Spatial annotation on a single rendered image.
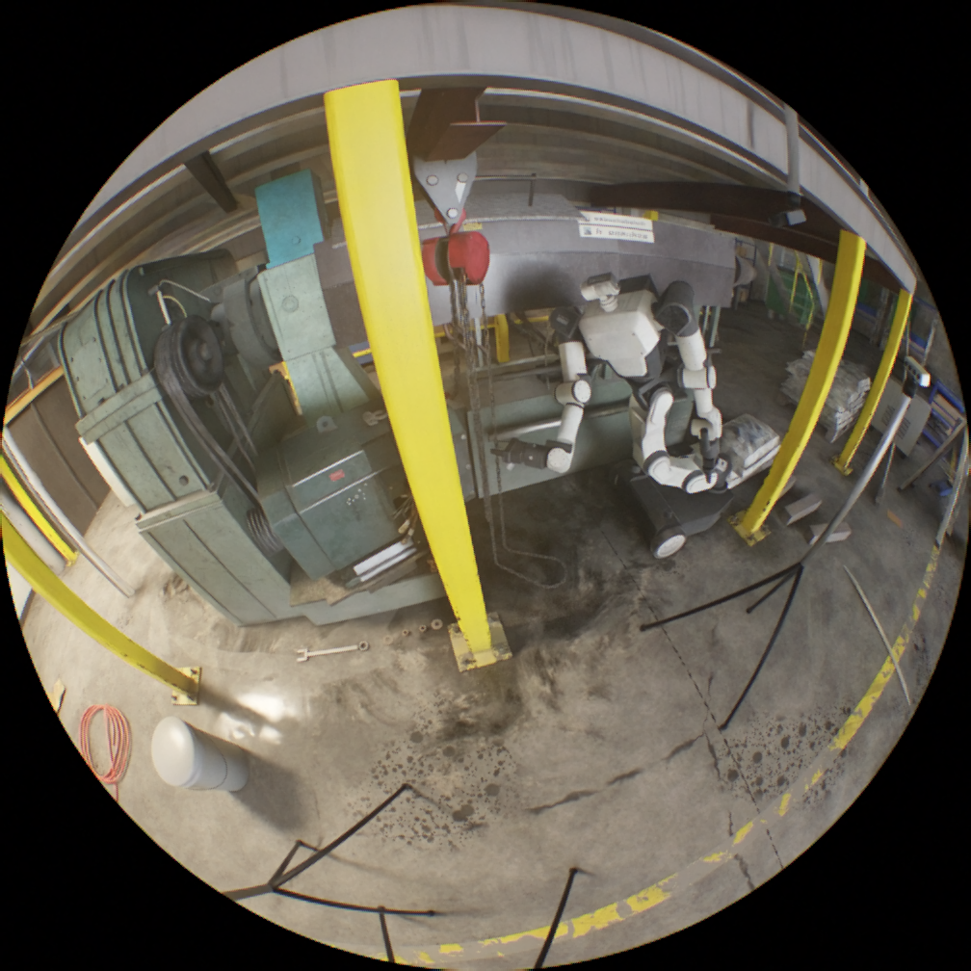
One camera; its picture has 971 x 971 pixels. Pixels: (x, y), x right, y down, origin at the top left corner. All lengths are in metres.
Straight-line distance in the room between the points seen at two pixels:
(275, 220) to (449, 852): 2.46
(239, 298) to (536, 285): 1.26
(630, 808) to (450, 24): 2.05
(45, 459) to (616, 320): 5.68
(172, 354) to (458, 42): 1.05
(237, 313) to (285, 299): 0.21
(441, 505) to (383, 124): 0.69
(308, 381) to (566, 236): 1.34
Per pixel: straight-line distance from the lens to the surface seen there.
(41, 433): 5.53
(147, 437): 1.40
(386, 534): 1.28
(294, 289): 1.55
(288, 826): 1.76
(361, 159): 0.53
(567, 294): 1.70
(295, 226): 1.56
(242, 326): 1.51
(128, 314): 1.32
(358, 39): 0.68
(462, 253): 0.93
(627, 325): 1.12
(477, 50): 0.68
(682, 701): 1.59
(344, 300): 1.49
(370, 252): 0.51
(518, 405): 1.73
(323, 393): 1.67
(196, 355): 1.25
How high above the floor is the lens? 1.43
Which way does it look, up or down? 43 degrees down
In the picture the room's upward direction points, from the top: 7 degrees counter-clockwise
